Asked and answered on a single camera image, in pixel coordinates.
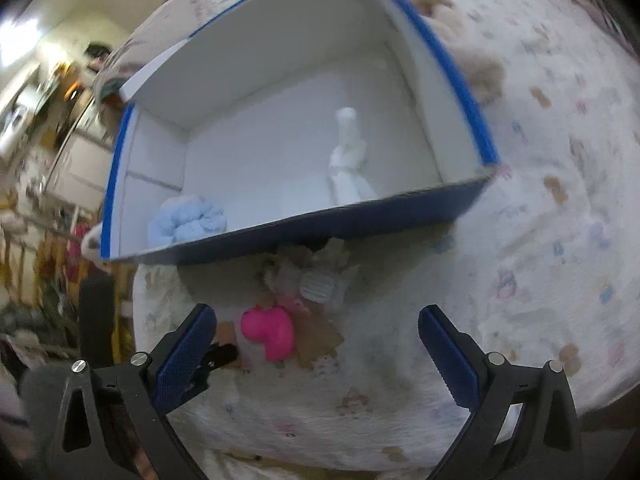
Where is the white kitchen cabinet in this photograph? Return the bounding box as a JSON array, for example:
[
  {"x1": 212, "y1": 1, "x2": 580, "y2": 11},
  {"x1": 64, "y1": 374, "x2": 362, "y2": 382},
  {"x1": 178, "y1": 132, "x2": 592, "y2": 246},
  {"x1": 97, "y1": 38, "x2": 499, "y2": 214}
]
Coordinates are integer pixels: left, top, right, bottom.
[{"x1": 45, "y1": 132, "x2": 115, "y2": 211}]

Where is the bright pink sock roll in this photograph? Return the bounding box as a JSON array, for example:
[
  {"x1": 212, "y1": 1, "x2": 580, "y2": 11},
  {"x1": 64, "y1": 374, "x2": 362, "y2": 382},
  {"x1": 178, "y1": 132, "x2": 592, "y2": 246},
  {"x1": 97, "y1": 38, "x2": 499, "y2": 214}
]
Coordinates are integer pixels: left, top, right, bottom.
[{"x1": 240, "y1": 305, "x2": 295, "y2": 362}]

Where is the light blue sock roll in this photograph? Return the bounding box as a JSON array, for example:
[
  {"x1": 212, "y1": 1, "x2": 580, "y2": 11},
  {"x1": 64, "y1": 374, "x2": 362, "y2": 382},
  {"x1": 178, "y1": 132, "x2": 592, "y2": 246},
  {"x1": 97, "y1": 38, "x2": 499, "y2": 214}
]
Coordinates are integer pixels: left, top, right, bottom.
[{"x1": 147, "y1": 195, "x2": 229, "y2": 248}]

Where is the white sock roll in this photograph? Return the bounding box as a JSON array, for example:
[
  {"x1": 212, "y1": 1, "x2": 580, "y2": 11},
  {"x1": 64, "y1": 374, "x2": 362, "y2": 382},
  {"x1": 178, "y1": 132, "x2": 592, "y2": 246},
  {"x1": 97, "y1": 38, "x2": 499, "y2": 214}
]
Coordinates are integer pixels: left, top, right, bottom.
[{"x1": 327, "y1": 106, "x2": 379, "y2": 207}]

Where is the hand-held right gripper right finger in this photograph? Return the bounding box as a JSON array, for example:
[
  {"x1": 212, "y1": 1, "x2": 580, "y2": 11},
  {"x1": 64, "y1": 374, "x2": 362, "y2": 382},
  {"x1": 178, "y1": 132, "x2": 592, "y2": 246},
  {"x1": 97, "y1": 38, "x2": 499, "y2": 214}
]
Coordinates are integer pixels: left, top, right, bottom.
[{"x1": 418, "y1": 305, "x2": 583, "y2": 480}]

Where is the white printed blanket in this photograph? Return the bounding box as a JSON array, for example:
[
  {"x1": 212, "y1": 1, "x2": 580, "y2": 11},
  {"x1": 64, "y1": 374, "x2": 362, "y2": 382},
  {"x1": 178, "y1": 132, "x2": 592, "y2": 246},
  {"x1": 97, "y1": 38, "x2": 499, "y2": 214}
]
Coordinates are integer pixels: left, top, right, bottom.
[{"x1": 95, "y1": 0, "x2": 640, "y2": 480}]

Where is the beige plush toy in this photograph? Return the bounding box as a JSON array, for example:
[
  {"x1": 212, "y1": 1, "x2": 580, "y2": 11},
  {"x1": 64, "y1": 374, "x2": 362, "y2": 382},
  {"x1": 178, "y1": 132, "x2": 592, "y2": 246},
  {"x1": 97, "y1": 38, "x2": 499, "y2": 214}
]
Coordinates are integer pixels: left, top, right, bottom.
[{"x1": 410, "y1": 0, "x2": 506, "y2": 106}]

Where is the blue and white cardboard box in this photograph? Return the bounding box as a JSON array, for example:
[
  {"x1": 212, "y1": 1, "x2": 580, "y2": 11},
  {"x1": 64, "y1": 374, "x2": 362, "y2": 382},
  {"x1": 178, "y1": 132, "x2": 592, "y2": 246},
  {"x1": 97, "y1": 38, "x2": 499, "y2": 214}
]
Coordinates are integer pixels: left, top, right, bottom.
[{"x1": 100, "y1": 0, "x2": 501, "y2": 267}]

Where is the white knitted sock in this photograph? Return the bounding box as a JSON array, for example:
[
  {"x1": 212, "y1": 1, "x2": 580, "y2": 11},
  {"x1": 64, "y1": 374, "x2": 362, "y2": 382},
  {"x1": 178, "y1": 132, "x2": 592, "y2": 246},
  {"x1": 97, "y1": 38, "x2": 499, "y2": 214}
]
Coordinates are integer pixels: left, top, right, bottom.
[{"x1": 298, "y1": 267, "x2": 335, "y2": 303}]

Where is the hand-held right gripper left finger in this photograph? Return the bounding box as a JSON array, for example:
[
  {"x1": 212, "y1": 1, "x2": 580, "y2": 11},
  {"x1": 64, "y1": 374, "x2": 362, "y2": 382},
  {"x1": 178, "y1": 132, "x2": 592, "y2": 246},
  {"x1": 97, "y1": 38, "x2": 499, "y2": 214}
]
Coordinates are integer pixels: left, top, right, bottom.
[{"x1": 50, "y1": 304, "x2": 218, "y2": 480}]

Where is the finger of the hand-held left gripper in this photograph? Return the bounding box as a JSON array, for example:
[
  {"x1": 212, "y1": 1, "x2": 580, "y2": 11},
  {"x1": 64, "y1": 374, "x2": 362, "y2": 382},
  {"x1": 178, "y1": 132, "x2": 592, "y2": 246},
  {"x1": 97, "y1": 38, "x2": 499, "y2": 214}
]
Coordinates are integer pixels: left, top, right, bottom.
[{"x1": 192, "y1": 342, "x2": 239, "y2": 392}]

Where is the brown cloth piece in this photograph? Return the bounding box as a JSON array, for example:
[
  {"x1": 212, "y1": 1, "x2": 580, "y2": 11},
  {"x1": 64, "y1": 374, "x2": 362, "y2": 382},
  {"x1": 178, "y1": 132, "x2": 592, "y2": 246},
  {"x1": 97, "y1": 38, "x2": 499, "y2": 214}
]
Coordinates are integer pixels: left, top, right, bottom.
[{"x1": 292, "y1": 317, "x2": 346, "y2": 368}]

